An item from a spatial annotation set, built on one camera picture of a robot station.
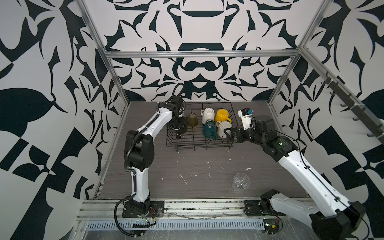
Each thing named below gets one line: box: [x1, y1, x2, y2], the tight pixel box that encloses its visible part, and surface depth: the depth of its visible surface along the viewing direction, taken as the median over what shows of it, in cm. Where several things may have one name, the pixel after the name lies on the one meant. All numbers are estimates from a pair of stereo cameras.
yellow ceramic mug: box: [215, 108, 233, 124], surface depth 100 cm
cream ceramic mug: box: [200, 107, 215, 125], surface depth 99 cm
